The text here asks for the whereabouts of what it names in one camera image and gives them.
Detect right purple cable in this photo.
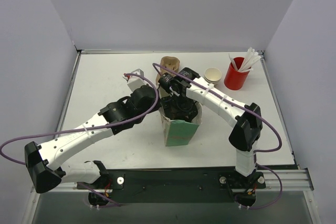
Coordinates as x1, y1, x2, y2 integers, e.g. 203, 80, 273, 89
152, 62, 284, 210

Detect green paper takeout bag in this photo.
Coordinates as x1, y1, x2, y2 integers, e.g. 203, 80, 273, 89
159, 102, 202, 147

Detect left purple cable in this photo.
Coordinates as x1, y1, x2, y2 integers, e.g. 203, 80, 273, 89
0, 72, 160, 208

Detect aluminium front rail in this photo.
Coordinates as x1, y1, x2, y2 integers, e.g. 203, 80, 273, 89
37, 167, 314, 193

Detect brown cardboard cup carrier stack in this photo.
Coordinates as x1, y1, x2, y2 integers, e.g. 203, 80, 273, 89
155, 56, 182, 91

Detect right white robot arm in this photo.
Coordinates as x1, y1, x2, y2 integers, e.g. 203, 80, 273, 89
158, 67, 263, 177

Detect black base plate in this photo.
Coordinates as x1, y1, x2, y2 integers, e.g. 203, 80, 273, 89
77, 167, 266, 205

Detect brown paper cup stack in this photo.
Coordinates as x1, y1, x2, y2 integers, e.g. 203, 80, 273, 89
204, 67, 222, 85

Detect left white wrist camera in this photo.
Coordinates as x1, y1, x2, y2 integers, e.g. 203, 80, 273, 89
123, 68, 146, 92

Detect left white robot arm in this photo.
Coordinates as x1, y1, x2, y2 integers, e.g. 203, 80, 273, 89
24, 85, 159, 194

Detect white wrapped straws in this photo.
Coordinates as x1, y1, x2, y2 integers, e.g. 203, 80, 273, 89
228, 47, 261, 73

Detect red straw holder cup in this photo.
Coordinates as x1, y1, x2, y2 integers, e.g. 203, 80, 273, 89
224, 63, 249, 90

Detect purple cable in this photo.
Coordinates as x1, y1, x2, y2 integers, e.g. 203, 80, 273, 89
0, 72, 160, 208
152, 62, 284, 210

